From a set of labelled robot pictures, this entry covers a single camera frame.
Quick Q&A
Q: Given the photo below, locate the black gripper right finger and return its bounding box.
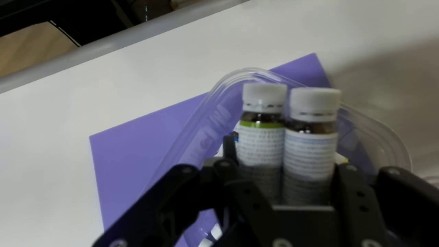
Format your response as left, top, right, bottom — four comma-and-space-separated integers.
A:
332, 161, 439, 247

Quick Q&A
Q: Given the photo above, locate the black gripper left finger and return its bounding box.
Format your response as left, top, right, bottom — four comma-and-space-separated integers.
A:
92, 131, 276, 247

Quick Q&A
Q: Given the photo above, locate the purple rectangular mat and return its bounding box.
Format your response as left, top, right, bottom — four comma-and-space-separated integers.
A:
88, 50, 383, 247

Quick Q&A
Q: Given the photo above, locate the white-capped bottle green label band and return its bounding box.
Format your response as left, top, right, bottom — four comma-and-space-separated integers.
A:
234, 80, 289, 202

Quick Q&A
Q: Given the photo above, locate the white-capped bottle plain white label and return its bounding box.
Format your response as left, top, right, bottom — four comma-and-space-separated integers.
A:
280, 86, 343, 207

